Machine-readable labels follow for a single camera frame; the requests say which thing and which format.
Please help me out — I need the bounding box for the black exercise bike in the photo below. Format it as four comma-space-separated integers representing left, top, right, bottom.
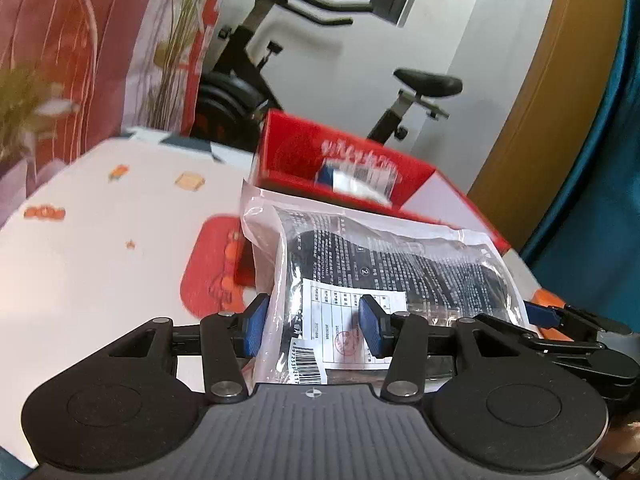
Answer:
192, 0, 463, 153

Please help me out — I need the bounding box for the blue cotton pad pack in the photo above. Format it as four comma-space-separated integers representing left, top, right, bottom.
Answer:
314, 152, 401, 207

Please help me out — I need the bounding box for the yellow wooden panel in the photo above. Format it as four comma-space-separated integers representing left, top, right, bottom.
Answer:
467, 0, 632, 251

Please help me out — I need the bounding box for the blue curtain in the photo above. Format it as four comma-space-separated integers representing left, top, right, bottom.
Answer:
517, 0, 640, 333

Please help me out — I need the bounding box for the blue fluffy blanket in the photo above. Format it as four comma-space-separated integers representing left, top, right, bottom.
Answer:
0, 447, 33, 480

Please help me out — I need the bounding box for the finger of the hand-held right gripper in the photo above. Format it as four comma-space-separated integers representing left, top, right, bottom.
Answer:
520, 334, 607, 362
524, 299, 637, 343

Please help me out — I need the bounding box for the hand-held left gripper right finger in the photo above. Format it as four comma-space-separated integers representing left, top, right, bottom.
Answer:
357, 294, 546, 405

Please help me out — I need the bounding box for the printed tablecloth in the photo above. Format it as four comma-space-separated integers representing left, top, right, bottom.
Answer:
0, 127, 571, 411

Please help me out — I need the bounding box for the printed backdrop cloth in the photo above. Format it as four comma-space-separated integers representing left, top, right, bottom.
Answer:
0, 0, 237, 186

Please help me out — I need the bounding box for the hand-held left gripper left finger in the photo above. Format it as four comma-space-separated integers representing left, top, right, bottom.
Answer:
105, 292, 272, 405

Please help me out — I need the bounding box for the red cardboard box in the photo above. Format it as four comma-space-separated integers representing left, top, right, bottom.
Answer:
235, 109, 513, 286

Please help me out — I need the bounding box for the black pack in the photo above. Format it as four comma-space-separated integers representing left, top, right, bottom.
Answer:
240, 177, 540, 386

